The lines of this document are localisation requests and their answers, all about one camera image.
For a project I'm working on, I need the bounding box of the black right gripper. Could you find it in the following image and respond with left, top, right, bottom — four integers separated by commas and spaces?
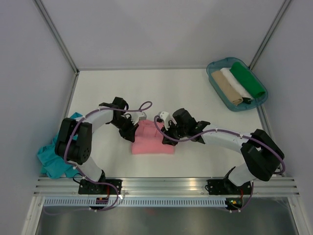
161, 120, 187, 146

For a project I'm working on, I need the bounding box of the blue plastic bin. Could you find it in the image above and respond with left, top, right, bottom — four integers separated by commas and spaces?
206, 57, 268, 112

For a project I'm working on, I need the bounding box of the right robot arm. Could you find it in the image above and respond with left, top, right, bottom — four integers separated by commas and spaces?
154, 108, 286, 195

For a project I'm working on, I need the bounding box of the rolled white t shirt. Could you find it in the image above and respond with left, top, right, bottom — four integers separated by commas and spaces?
220, 68, 253, 99

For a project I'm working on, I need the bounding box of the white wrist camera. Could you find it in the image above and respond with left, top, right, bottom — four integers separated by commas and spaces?
131, 112, 147, 124
158, 111, 171, 130

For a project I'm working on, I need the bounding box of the pink t shirt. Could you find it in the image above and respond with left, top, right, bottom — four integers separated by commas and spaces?
131, 120, 175, 155

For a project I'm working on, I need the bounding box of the aluminium frame post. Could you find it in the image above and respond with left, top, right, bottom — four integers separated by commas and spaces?
33, 0, 79, 75
248, 0, 293, 70

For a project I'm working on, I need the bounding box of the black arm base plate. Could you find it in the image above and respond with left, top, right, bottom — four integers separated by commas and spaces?
78, 179, 122, 195

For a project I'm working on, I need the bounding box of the rolled beige t shirt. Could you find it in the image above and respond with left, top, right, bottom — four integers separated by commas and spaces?
211, 70, 243, 106

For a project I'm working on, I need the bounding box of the left aluminium frame post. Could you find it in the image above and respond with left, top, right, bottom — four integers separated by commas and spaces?
33, 0, 79, 75

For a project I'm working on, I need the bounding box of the rolled green t shirt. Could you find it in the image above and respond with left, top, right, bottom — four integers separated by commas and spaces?
230, 62, 266, 98

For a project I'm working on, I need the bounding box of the white slotted cable duct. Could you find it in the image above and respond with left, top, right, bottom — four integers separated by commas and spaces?
44, 197, 226, 208

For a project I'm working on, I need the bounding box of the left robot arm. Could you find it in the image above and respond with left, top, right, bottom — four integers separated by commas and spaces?
55, 97, 139, 195

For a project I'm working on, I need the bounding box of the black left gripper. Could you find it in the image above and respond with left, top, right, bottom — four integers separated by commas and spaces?
109, 117, 139, 143

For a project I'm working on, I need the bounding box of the right aluminium frame post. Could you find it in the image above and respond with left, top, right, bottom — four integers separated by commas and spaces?
248, 0, 293, 70

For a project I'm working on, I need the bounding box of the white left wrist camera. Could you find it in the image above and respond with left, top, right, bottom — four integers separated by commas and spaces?
131, 112, 147, 124

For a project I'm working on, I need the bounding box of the aluminium mounting rail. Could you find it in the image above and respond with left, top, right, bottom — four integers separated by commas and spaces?
33, 177, 300, 197

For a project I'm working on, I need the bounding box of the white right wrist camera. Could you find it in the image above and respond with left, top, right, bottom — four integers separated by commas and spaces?
158, 111, 171, 130

